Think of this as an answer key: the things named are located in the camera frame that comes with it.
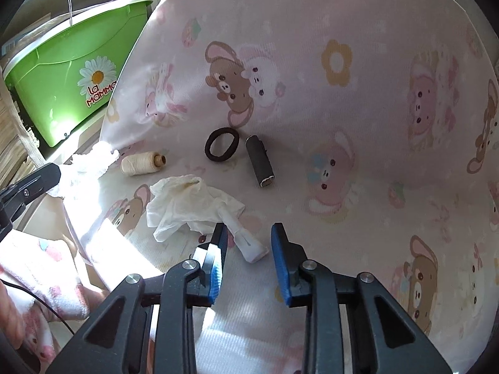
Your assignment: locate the pink printed cloth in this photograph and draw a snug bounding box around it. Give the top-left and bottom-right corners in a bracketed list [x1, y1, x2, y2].
[62, 0, 499, 374]

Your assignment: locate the cream thread spool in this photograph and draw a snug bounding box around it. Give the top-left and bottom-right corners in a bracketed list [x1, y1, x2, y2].
[121, 151, 167, 176]

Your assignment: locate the black lighter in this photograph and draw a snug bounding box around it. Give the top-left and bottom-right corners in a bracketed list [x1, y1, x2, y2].
[245, 135, 276, 189]

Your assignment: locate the black hair tie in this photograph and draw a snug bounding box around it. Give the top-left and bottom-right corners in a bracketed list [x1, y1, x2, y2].
[205, 128, 240, 162]

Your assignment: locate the white tissue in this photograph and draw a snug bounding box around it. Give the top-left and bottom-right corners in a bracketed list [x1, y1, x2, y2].
[49, 140, 120, 199]
[146, 175, 269, 264]

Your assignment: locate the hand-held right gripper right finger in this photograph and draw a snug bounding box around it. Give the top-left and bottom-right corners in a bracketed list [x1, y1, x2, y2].
[271, 222, 449, 374]

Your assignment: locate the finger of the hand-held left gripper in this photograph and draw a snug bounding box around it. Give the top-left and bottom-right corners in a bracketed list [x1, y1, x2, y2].
[0, 162, 62, 213]

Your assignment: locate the green storage box white lid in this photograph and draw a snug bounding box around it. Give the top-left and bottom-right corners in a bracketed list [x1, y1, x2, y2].
[3, 0, 155, 149]

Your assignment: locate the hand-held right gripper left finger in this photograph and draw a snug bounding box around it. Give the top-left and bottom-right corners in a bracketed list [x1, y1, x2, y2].
[47, 222, 230, 374]

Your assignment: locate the black cable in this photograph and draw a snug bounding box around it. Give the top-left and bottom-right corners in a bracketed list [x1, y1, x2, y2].
[0, 278, 75, 336]

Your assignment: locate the pink fleece robe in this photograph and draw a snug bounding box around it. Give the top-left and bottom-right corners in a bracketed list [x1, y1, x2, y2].
[0, 230, 107, 364]

